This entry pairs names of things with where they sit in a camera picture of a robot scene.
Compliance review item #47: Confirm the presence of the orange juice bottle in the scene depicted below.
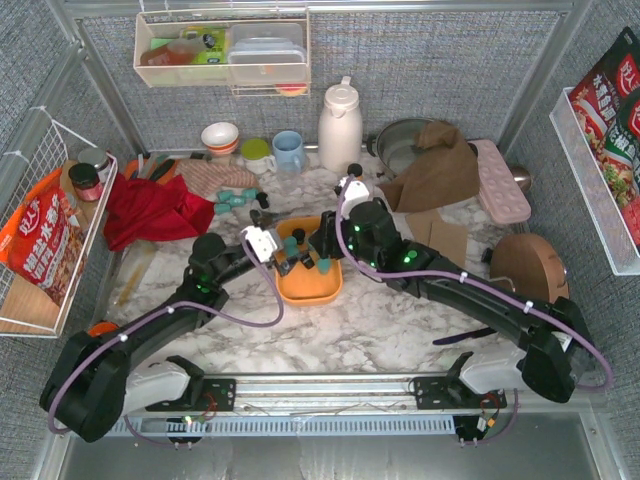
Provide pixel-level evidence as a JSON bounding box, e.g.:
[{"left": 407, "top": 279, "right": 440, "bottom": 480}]
[{"left": 347, "top": 163, "right": 363, "bottom": 180}]

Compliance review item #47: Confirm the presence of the clear glass container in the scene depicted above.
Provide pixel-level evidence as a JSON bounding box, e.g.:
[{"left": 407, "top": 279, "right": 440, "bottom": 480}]
[{"left": 93, "top": 242, "right": 178, "bottom": 325}]

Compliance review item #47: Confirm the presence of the orange plate with utensils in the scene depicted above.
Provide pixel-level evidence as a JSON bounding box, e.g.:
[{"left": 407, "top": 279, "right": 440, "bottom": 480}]
[{"left": 123, "top": 154, "right": 179, "bottom": 185}]

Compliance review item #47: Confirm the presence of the teal capsule numbered three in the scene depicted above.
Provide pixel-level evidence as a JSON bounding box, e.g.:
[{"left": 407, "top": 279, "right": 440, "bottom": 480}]
[{"left": 228, "top": 195, "right": 247, "bottom": 207}]

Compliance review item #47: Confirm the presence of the brown cork mat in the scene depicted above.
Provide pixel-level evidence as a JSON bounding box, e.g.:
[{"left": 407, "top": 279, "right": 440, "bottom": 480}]
[
  {"left": 428, "top": 221, "right": 468, "bottom": 268},
  {"left": 405, "top": 210, "right": 442, "bottom": 245}
]

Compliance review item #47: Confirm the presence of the orange striped white bowl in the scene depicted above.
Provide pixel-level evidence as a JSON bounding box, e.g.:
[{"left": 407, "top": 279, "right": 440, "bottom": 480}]
[{"left": 201, "top": 122, "right": 239, "bottom": 156}]

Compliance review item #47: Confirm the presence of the clear drinking glass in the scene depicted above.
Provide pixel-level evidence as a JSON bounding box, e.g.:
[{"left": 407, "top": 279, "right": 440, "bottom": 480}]
[{"left": 276, "top": 163, "right": 301, "bottom": 195}]

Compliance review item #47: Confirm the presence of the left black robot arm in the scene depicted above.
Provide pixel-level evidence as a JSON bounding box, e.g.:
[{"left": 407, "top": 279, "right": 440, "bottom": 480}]
[{"left": 40, "top": 226, "right": 283, "bottom": 442}]

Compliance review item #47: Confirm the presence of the red snack bag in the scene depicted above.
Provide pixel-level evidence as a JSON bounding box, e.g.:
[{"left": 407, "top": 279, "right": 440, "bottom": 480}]
[{"left": 1, "top": 168, "right": 84, "bottom": 306}]

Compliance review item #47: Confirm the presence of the green lidded cup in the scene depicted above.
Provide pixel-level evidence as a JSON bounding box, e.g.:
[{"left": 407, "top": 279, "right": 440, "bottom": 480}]
[{"left": 240, "top": 138, "right": 277, "bottom": 175}]

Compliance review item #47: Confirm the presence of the white wire basket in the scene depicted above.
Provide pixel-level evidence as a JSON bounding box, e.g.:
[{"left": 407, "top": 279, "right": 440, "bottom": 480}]
[{"left": 1, "top": 117, "right": 118, "bottom": 338}]

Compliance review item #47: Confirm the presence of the clear plastic food box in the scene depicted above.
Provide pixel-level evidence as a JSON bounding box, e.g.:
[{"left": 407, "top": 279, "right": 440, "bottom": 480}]
[{"left": 226, "top": 22, "right": 307, "bottom": 85}]

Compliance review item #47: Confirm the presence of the clear wall shelf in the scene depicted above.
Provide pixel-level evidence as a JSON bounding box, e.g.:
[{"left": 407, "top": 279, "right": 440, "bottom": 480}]
[{"left": 133, "top": 6, "right": 311, "bottom": 97}]

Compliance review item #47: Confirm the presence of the orange storage basket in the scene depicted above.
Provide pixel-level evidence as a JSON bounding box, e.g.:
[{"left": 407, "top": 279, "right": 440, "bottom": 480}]
[{"left": 275, "top": 216, "right": 343, "bottom": 307}]

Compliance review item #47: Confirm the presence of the red satin cloth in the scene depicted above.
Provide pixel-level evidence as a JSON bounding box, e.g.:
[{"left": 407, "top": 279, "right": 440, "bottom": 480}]
[{"left": 103, "top": 174, "right": 214, "bottom": 252}]

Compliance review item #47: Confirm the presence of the pink egg tray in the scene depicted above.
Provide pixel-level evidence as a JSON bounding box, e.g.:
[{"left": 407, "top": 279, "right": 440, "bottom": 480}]
[{"left": 468, "top": 139, "right": 531, "bottom": 225}]

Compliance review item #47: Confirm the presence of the steel pot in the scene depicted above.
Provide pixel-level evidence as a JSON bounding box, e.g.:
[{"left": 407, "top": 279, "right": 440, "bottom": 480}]
[{"left": 366, "top": 118, "right": 432, "bottom": 178}]

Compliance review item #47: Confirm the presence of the silver lidded jar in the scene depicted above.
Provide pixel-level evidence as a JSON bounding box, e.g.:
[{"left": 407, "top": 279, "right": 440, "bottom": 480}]
[{"left": 78, "top": 147, "right": 111, "bottom": 183}]

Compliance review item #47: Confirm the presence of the brown cloth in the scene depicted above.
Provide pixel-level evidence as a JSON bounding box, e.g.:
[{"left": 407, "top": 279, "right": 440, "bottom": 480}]
[{"left": 379, "top": 121, "right": 480, "bottom": 213}]

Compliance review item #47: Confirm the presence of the blue mug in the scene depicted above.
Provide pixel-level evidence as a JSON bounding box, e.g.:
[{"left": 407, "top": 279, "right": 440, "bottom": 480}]
[{"left": 272, "top": 130, "right": 307, "bottom": 174}]

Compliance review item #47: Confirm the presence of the round wooden board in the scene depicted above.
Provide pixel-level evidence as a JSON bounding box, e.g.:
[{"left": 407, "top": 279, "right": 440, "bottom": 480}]
[{"left": 482, "top": 233, "right": 570, "bottom": 303}]

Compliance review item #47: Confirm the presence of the purple cable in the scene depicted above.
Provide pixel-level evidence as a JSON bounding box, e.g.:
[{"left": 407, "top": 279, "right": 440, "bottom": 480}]
[
  {"left": 47, "top": 228, "right": 286, "bottom": 434},
  {"left": 335, "top": 174, "right": 615, "bottom": 391}
]

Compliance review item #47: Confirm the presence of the white thermos jug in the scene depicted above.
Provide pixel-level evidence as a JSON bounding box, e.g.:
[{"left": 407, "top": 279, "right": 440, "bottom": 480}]
[{"left": 318, "top": 76, "right": 363, "bottom": 175}]

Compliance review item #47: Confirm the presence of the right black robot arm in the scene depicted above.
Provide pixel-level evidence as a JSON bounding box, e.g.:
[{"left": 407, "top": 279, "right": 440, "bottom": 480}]
[{"left": 306, "top": 178, "right": 597, "bottom": 403}]

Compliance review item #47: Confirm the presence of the orange round lid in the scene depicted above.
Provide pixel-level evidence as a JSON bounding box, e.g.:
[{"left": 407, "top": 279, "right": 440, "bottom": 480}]
[{"left": 88, "top": 321, "right": 119, "bottom": 337}]

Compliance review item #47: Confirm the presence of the white side rack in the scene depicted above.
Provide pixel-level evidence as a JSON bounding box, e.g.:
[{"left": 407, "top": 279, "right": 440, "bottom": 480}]
[{"left": 549, "top": 87, "right": 639, "bottom": 276}]

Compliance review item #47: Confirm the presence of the dark lidded jar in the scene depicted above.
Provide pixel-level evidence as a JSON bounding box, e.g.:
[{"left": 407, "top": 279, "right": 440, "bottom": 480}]
[{"left": 68, "top": 163, "right": 103, "bottom": 202}]

